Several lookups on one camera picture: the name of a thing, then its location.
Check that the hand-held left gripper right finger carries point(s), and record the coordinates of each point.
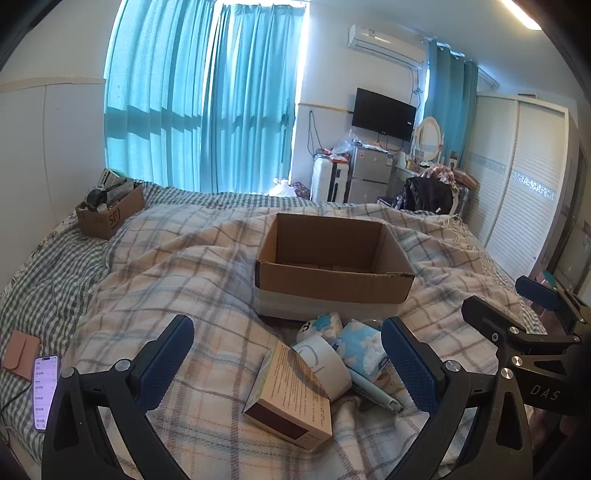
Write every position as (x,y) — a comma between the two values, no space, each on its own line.
(408,364)

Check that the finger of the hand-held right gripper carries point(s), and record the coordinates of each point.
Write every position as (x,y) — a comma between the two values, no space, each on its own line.
(538,289)
(485,316)

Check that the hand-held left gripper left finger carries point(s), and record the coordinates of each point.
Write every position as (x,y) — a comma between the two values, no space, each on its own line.
(167,350)

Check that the light blue pen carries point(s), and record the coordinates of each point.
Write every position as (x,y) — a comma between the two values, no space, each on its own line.
(371,390)

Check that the blue white tissue pack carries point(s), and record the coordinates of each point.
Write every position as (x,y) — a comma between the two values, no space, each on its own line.
(362,346)

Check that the white tape roll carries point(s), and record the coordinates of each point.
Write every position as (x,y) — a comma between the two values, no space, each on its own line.
(325,367)

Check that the white blue plush toy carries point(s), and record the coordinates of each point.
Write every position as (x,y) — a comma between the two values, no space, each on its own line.
(321,325)

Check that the large cardboard box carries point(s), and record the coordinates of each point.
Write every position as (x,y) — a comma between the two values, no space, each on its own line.
(332,288)

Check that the beige paper carton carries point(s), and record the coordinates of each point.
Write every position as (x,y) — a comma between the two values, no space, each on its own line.
(295,397)

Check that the plaid blanket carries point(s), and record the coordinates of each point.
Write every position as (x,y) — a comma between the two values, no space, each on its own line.
(184,277)

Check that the white wardrobe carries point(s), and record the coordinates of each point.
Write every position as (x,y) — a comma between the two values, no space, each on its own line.
(517,184)

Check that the smartphone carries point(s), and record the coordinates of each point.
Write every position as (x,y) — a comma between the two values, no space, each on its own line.
(45,392)

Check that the black garment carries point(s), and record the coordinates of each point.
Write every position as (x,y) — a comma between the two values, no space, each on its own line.
(427,196)

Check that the green checkered bedsheet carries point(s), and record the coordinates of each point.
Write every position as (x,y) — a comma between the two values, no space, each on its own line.
(51,277)

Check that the small cardboard box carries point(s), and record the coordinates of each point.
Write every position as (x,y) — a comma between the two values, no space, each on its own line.
(113,217)

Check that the pink leather wallet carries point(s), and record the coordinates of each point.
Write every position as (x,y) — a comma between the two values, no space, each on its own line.
(21,353)

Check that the floral cloth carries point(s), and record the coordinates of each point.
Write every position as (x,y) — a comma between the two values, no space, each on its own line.
(441,172)

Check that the black round object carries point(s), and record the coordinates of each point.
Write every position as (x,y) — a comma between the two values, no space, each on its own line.
(96,196)

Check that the white carton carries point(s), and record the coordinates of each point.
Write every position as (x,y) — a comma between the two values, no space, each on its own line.
(115,182)

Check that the silver mini fridge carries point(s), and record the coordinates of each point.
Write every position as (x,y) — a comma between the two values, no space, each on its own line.
(369,177)

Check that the oval white mirror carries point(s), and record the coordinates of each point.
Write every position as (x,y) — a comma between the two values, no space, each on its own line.
(429,136)

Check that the white plastic bag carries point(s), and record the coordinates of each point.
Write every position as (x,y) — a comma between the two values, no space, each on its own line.
(282,188)

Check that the white suitcase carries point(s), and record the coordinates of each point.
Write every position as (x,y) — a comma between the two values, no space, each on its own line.
(328,180)

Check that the narrow teal curtain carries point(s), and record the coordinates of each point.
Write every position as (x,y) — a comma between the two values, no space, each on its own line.
(450,106)

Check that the wide teal curtain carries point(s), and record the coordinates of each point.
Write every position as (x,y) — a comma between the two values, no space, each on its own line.
(184,101)

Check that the ceiling light strip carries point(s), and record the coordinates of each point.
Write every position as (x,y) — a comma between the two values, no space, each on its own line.
(519,14)

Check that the white air conditioner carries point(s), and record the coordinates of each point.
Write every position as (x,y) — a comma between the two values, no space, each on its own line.
(385,42)

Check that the black wall television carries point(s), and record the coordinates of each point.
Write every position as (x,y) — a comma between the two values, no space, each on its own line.
(383,113)

